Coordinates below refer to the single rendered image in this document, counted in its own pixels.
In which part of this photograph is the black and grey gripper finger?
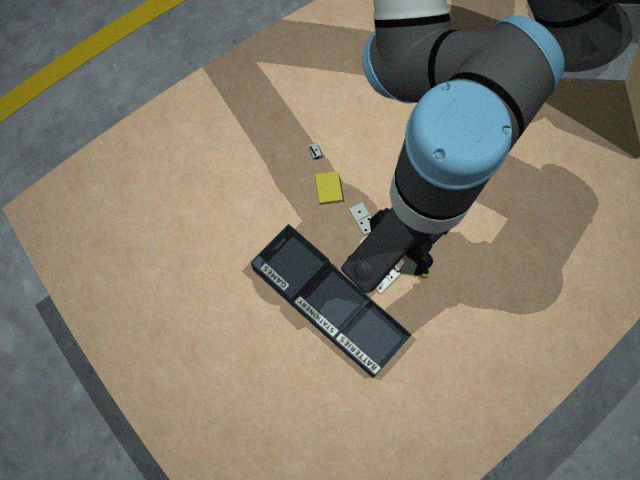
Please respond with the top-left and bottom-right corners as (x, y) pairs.
(399, 253), (433, 276)
(370, 209), (382, 231)

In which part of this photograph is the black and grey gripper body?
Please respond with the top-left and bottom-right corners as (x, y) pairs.
(378, 208), (450, 262)

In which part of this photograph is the dark grey rack of bins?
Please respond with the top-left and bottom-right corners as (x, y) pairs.
(250, 224), (408, 378)

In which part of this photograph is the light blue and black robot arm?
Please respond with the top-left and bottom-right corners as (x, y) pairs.
(341, 0), (640, 293)

